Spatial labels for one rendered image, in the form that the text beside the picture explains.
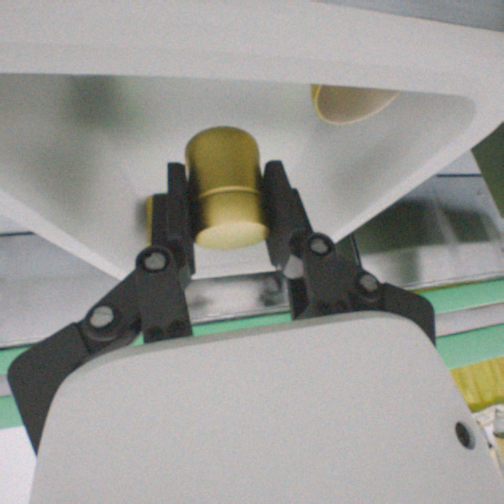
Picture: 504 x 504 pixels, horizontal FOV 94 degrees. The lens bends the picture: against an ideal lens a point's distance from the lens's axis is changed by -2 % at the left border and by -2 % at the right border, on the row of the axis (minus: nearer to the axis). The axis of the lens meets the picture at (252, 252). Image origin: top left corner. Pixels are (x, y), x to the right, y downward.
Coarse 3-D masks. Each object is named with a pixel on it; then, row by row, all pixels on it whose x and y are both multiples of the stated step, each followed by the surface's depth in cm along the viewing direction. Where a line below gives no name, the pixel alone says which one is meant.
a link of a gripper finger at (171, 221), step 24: (168, 168) 10; (168, 192) 9; (168, 216) 8; (168, 240) 8; (192, 240) 10; (192, 264) 10; (120, 288) 8; (96, 312) 7; (120, 312) 7; (96, 336) 7
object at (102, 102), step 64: (0, 0) 3; (64, 0) 4; (128, 0) 4; (192, 0) 4; (256, 0) 4; (0, 64) 4; (64, 64) 4; (128, 64) 5; (192, 64) 5; (256, 64) 5; (320, 64) 5; (384, 64) 5; (448, 64) 5; (0, 128) 7; (64, 128) 11; (128, 128) 14; (192, 128) 15; (256, 128) 16; (320, 128) 16; (384, 128) 11; (448, 128) 8; (0, 192) 8; (64, 192) 11; (128, 192) 20; (320, 192) 18; (384, 192) 12; (128, 256) 20; (256, 256) 25
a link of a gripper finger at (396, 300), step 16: (384, 288) 9; (400, 288) 9; (352, 304) 9; (368, 304) 9; (384, 304) 9; (400, 304) 9; (416, 304) 9; (416, 320) 8; (432, 320) 8; (432, 336) 8
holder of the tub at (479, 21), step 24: (312, 0) 5; (336, 0) 5; (360, 0) 5; (384, 0) 5; (408, 0) 6; (432, 0) 6; (456, 0) 6; (480, 0) 6; (456, 24) 6; (480, 24) 6
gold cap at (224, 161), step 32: (224, 128) 10; (192, 160) 10; (224, 160) 10; (256, 160) 11; (192, 192) 10; (224, 192) 9; (256, 192) 10; (192, 224) 10; (224, 224) 9; (256, 224) 9
